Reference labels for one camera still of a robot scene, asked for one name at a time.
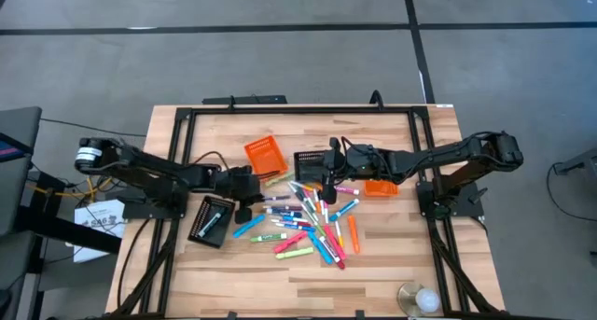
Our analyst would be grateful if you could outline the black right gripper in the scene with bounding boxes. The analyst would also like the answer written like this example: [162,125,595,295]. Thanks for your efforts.
[320,136,363,205]

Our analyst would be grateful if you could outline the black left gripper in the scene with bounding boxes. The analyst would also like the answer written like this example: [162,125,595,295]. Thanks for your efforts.
[216,165,282,225]

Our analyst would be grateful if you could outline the yellow-green Sharpie highlighter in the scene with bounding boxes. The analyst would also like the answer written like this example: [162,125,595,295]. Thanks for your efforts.
[264,171,297,188]
[274,245,315,261]

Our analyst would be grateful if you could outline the dark purple marker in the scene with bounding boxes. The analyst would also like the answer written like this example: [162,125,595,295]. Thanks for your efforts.
[262,203,305,213]

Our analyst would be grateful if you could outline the blue Sharpie highlighter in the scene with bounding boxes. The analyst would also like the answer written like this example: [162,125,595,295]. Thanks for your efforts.
[306,230,335,266]
[231,214,267,240]

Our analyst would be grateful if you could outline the orange plastic basket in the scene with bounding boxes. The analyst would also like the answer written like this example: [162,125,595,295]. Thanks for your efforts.
[243,134,290,182]
[363,179,401,199]

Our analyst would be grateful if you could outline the black marker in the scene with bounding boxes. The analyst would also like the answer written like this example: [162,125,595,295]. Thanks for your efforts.
[286,181,308,204]

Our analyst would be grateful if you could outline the teal blue marker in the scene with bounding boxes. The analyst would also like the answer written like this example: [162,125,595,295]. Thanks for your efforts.
[328,198,361,223]

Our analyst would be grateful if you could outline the pink red marker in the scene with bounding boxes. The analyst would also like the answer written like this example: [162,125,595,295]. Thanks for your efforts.
[270,217,312,229]

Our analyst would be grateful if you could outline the green white Expo marker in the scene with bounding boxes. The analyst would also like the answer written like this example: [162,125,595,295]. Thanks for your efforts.
[249,231,289,243]

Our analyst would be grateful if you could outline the black plastic basket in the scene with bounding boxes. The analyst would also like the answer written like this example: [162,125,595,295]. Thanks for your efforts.
[187,194,237,250]
[293,150,328,182]

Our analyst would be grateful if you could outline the blue white marker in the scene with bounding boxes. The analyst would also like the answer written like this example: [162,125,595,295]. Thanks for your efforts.
[274,222,317,233]

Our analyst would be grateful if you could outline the thin green marker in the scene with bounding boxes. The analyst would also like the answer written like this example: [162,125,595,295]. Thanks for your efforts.
[299,202,328,238]

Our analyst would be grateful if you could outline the pink Sharpie highlighter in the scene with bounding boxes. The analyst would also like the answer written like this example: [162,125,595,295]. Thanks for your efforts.
[272,230,310,255]
[322,223,348,261]

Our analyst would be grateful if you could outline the orange highlighter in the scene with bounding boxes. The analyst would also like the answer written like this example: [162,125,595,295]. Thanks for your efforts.
[346,214,362,255]

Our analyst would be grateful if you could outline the white marker with red cap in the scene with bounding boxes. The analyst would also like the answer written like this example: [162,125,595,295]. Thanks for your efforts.
[318,235,347,271]

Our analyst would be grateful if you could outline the white teal marker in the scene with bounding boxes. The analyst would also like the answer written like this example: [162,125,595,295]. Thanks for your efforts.
[197,212,226,239]

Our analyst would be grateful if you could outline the white printed paper sheet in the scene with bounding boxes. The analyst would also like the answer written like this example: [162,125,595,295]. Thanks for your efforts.
[73,199,129,264]

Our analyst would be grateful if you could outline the white light bulb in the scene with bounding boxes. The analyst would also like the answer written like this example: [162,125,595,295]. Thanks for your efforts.
[414,287,441,314]

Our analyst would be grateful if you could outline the grey stand foot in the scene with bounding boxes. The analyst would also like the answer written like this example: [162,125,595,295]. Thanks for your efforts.
[553,146,597,177]

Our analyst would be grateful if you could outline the dark grey furniture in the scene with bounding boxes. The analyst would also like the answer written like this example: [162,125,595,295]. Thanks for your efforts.
[0,105,44,240]

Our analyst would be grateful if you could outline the dark screen device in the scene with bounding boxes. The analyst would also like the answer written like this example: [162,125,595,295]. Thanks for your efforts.
[0,132,35,164]

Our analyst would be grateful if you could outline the brown cable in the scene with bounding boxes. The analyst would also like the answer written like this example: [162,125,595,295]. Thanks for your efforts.
[189,149,230,171]

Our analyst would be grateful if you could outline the black metal table frame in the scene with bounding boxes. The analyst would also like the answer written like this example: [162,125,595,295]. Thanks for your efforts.
[105,103,506,320]

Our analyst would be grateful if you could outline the yellow floor cable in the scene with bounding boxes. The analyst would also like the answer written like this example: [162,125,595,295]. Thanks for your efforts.
[25,175,116,203]

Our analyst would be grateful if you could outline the black floor cable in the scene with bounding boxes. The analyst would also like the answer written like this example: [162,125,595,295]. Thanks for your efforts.
[40,118,147,139]
[545,160,597,224]

